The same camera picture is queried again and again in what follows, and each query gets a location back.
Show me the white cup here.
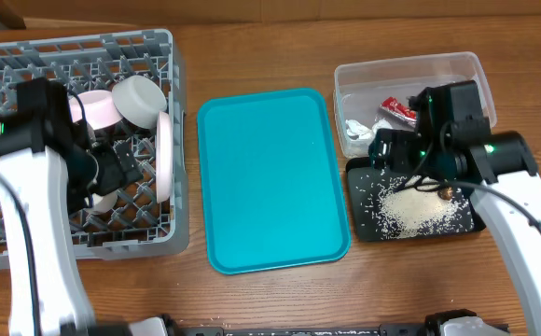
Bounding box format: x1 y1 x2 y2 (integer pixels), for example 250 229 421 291
86 191 118 215

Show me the red snack wrapper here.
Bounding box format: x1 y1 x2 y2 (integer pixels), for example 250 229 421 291
380 97 417 127

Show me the white tissue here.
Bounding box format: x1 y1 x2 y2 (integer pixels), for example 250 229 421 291
345 119 392 140

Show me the large white plate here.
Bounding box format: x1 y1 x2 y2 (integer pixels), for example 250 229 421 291
155 112 173 203

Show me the white rice pile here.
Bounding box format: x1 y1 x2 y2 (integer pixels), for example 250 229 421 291
358 170 470 239

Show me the brown food scrap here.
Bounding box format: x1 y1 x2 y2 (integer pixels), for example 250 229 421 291
437 187 454 202

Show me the small pink-white plate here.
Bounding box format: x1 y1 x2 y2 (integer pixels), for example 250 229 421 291
78 90 123 130

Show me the grey-green bowl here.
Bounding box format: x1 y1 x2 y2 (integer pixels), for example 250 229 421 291
112 76 167 129

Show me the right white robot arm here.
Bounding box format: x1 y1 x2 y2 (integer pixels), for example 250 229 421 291
368 80 541 335

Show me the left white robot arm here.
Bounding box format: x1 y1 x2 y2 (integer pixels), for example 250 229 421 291
0 77 143 335

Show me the grey dishwasher rack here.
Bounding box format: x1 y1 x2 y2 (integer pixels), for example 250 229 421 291
0 29 189 260

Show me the black waste tray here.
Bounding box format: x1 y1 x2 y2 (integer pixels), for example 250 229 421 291
344 156 486 244

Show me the clear plastic bin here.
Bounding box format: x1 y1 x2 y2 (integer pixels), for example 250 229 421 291
333 51 497 159

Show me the teal plastic tray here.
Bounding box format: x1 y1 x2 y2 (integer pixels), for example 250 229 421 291
197 88 352 275

